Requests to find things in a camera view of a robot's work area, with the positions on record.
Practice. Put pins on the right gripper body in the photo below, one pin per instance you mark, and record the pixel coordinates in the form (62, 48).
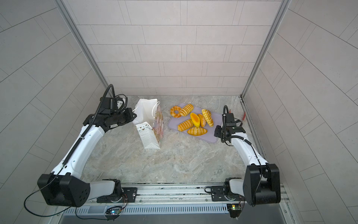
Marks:
(219, 131)

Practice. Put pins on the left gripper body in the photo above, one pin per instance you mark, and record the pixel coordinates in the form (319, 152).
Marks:
(130, 115)

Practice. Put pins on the twisted fake bread top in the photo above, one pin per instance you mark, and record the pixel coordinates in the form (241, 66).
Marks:
(207, 115)

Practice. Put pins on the white cartoon paper bag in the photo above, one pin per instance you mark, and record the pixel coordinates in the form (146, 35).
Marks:
(149, 122)

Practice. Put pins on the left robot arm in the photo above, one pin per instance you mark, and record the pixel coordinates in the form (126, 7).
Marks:
(63, 186)

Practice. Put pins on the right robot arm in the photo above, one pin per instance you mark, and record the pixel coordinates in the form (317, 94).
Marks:
(261, 182)

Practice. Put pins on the fake croissant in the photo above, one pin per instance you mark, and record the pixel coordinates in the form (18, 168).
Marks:
(197, 131)

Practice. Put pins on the orange oval fake bread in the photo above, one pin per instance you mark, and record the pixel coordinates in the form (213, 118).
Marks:
(195, 119)

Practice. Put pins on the striped spiral fake bread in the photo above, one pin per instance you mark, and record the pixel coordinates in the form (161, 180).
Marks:
(185, 125)

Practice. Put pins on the striped fake bread left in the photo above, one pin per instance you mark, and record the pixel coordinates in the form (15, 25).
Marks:
(186, 110)

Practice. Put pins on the right circuit board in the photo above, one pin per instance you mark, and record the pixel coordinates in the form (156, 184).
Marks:
(234, 210)

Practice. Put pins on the circuit board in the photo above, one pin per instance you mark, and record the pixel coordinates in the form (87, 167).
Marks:
(234, 210)
(114, 211)

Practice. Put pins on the left circuit board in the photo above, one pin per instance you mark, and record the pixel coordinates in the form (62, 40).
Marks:
(114, 211)

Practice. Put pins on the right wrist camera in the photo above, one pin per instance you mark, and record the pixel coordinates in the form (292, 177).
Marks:
(228, 120)

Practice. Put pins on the ring shaped fake bread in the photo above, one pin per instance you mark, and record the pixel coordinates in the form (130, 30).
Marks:
(175, 112)

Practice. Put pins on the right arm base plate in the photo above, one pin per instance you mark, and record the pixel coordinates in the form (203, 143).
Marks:
(219, 194)

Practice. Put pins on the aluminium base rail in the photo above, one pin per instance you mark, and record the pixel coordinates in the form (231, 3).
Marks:
(173, 193)

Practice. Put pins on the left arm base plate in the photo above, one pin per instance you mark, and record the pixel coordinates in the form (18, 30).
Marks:
(128, 194)

